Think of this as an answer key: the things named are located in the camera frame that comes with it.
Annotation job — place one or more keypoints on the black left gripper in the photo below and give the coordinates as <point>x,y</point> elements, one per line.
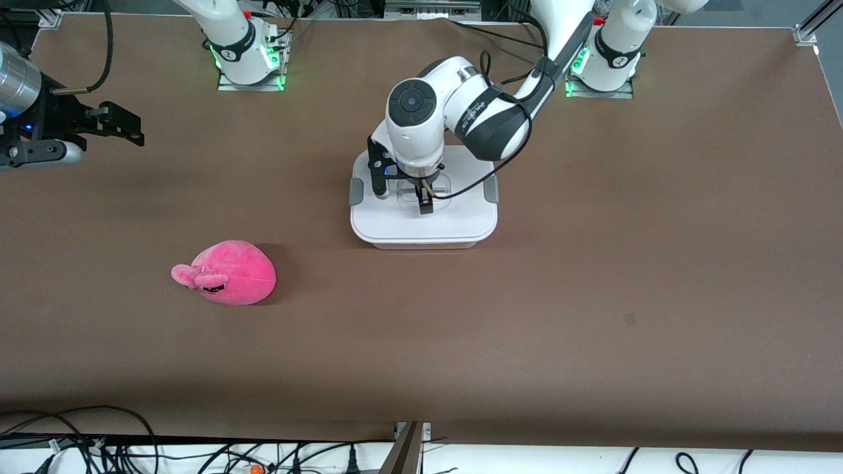
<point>425,197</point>

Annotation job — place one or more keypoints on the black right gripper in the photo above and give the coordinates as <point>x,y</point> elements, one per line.
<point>58,113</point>

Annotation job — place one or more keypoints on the white plastic box lid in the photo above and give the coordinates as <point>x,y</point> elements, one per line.
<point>421,227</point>

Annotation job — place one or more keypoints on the pink plush toy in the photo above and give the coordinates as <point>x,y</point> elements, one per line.
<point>237,273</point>

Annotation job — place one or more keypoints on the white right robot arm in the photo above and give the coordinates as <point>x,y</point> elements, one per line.
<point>230,26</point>

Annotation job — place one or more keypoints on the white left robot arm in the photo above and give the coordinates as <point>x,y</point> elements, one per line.
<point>415,131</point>

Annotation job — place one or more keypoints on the translucent plastic box base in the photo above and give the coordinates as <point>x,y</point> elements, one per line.
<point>428,245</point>

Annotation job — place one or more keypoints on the grey metal crate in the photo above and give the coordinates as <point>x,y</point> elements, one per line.
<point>431,8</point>

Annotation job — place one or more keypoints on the black power plug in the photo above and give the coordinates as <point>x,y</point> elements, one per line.
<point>353,461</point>
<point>296,461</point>

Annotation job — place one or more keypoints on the white lower shelf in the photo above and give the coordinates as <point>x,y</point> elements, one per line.
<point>527,464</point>

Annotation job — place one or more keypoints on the aluminium frame profile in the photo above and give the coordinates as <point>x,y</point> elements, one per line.
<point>49,18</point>
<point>805,33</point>

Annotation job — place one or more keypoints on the aluminium frame beam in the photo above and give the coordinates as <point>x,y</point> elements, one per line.
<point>405,454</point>

